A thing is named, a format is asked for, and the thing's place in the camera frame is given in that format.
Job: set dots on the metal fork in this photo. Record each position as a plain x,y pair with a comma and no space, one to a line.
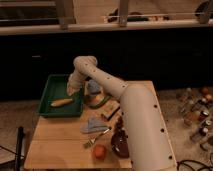
92,141

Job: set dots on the dark purple bowl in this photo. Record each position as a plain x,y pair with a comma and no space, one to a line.
119,144

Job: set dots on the green cucumber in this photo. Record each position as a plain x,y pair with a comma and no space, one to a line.
98,101

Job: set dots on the wooden folding table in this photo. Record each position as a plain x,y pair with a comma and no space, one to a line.
58,144

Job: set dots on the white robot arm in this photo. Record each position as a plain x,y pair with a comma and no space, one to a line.
149,145

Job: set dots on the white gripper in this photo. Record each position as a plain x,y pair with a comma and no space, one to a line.
74,84

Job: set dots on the green plastic tray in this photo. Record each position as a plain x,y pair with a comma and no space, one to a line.
55,88

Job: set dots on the wooden block brush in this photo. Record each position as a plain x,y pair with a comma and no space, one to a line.
109,110

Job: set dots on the blue sponge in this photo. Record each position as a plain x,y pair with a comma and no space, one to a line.
93,87

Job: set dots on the orange fruit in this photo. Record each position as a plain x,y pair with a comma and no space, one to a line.
99,151

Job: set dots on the black stand pole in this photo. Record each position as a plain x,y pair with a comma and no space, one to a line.
20,136

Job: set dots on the grey blue cloth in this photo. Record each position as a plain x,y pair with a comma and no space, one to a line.
92,125

